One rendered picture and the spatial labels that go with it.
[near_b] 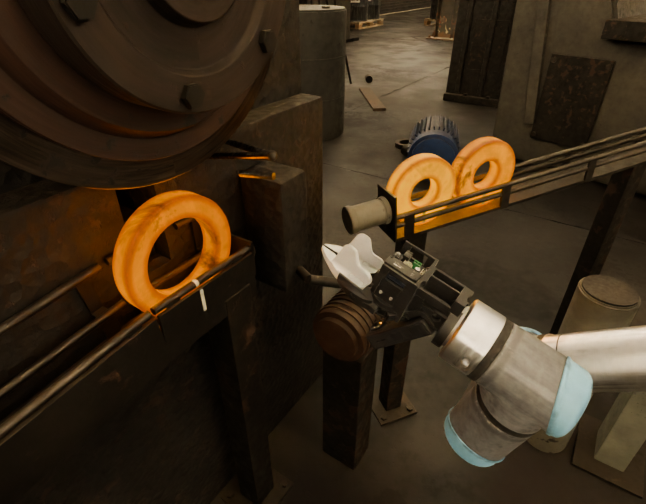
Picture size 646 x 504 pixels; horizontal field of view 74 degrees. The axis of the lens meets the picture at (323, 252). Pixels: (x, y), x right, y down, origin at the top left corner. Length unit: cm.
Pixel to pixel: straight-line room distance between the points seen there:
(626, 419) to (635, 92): 201
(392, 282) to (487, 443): 25
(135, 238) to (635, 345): 65
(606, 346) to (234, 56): 59
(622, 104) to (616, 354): 239
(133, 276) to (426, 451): 96
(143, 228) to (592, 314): 90
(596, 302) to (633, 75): 203
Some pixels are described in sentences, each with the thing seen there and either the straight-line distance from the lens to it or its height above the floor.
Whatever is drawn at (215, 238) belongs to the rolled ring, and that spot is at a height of 75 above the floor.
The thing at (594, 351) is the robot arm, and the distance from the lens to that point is 70.
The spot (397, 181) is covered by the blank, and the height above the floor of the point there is 74.
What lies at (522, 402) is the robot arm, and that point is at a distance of 58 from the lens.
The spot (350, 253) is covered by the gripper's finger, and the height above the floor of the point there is 78.
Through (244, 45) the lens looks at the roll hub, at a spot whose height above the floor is 103.
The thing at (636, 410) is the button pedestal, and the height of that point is 23.
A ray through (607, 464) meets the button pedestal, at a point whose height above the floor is 1.
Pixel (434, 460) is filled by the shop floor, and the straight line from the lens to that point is 131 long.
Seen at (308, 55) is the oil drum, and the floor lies 61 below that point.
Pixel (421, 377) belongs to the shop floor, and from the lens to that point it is 148.
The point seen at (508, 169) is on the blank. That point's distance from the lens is 106.
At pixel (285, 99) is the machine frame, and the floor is 87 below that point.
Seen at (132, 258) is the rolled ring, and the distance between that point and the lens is 60.
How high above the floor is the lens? 110
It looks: 33 degrees down
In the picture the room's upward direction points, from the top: straight up
